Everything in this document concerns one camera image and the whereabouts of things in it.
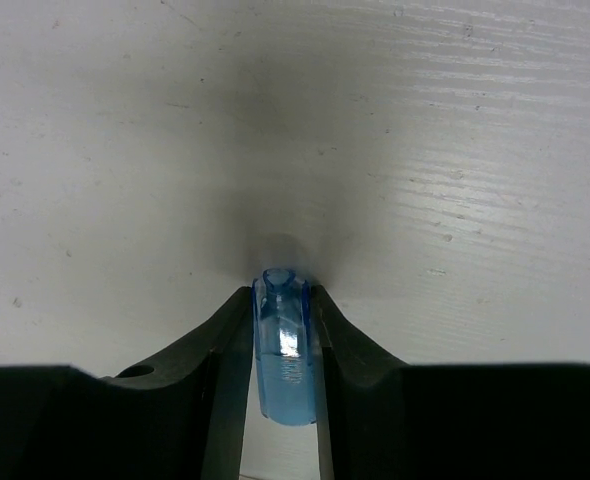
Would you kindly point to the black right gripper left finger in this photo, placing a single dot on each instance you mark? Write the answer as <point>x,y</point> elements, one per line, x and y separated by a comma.
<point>180,413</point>

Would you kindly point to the blue correction tape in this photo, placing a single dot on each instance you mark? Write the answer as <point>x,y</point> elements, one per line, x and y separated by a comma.
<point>283,343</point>

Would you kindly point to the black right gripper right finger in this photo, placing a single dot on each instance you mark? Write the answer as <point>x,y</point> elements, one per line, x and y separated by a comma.
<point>358,392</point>

